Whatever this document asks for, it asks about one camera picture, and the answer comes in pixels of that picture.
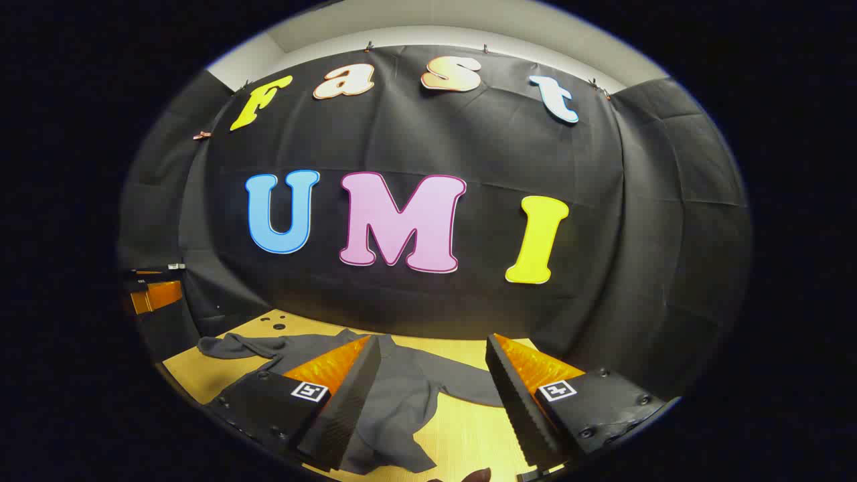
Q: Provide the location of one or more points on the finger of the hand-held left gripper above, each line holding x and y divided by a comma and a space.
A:
157, 296

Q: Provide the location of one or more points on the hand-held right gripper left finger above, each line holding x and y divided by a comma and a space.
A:
358, 388

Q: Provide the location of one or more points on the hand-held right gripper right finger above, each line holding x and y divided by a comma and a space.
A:
512, 388

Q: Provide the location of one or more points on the grey polo shirt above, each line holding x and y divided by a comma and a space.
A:
402, 402

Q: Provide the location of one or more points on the black backdrop cloth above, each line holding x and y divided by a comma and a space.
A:
482, 140

